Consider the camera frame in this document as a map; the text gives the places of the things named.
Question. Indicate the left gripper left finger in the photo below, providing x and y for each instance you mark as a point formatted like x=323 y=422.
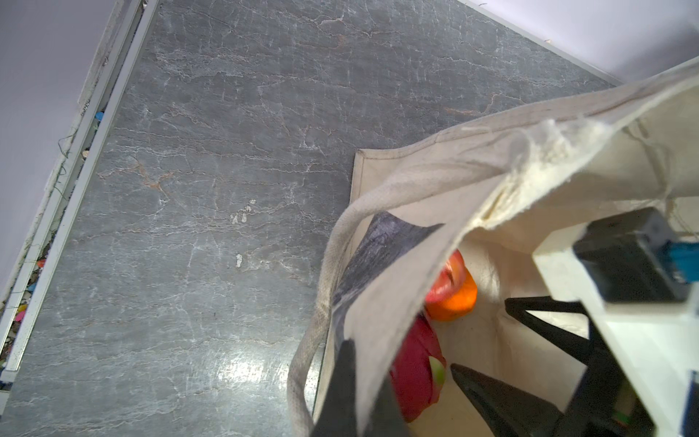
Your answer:
x=338 y=413

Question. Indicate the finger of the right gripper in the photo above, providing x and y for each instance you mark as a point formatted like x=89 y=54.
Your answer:
x=576 y=346

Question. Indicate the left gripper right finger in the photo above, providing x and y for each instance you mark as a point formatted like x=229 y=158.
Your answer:
x=507 y=410

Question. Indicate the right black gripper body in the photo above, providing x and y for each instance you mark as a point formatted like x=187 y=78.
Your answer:
x=604 y=403

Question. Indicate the pink dragon fruit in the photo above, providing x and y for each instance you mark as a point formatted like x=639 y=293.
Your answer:
x=418 y=372

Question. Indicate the orange fruit large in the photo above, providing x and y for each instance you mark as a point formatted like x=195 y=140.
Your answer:
x=458 y=305

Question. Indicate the red apple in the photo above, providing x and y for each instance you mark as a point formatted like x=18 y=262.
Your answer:
x=451 y=279

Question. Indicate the cream canvas grocery bag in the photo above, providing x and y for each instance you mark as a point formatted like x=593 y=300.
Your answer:
x=494 y=188

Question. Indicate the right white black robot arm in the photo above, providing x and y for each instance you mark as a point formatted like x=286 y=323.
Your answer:
x=623 y=296

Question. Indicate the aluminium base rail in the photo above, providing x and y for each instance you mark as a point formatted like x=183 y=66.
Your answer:
x=26 y=290

